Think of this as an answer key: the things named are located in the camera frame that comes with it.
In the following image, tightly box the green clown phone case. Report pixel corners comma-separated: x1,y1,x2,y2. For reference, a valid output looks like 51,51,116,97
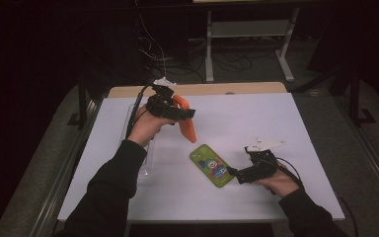
189,143,235,189

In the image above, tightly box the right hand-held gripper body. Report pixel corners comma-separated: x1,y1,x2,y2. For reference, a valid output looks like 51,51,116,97
243,137,285,183

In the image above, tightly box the tangle of dark floor cables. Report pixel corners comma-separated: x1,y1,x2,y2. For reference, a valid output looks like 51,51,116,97
164,38,265,83

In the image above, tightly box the thin white wire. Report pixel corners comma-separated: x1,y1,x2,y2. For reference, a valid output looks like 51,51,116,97
137,13,169,78

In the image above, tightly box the person's left hand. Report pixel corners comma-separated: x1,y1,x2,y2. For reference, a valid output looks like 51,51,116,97
127,105,176,148

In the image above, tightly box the orange phone case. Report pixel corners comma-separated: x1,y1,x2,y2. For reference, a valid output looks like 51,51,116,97
172,94,197,144

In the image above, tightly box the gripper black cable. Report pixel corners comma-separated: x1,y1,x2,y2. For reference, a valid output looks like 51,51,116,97
274,156,359,237
124,83,156,141

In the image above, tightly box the aluminium frame rail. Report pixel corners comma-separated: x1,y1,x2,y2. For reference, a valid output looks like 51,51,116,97
335,97,379,211
29,98,103,237

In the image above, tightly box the white metal table frame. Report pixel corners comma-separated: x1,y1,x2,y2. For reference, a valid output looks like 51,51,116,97
204,6,300,83

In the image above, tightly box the clear plastic tray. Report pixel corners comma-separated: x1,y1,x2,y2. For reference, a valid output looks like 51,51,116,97
119,103,156,179

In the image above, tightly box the person's right hand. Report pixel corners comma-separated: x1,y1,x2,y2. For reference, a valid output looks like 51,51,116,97
255,161,300,198

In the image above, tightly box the black metal stand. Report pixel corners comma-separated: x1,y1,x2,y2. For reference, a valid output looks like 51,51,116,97
348,65,378,126
67,75,95,127

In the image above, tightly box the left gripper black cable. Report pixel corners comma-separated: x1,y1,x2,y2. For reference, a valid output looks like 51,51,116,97
124,83,156,141

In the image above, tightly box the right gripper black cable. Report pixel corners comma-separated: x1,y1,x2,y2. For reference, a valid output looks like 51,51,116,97
274,156,359,237

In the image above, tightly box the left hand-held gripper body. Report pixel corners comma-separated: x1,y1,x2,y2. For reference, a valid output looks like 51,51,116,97
145,76,179,119

